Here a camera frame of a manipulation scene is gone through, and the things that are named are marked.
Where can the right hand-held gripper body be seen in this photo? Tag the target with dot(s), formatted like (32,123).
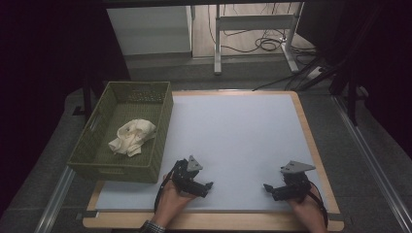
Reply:
(296,184)

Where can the aluminium floor rail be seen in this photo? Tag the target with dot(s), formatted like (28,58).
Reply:
(55,200)
(372,165)

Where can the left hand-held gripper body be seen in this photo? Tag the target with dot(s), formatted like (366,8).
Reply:
(183,176)

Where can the white power strip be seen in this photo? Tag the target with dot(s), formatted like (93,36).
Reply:
(315,73)

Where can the person's left hand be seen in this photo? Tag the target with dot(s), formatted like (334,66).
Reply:
(170,204)

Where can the pale grey table mat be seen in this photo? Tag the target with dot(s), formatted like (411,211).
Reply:
(243,129)

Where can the cream printed cloth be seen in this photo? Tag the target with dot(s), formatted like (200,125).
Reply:
(132,136)

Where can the white metal desk frame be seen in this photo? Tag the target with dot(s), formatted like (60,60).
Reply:
(252,22)

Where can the white cabinet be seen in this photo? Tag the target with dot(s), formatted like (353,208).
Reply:
(149,29)

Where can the person's right hand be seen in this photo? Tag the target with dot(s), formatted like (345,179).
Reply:
(307,213)

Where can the black stand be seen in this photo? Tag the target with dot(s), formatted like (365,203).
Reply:
(86,97)
(352,103)

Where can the green woven basket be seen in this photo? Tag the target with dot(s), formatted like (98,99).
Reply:
(97,155)

